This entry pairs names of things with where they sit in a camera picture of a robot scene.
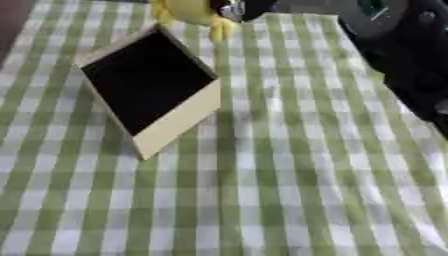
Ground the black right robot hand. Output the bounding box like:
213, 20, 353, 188
208, 0, 280, 24

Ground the yellow soft toy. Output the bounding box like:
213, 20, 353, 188
148, 0, 242, 42

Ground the tan cardboard box black inside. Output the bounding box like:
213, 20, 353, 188
73, 22, 224, 161

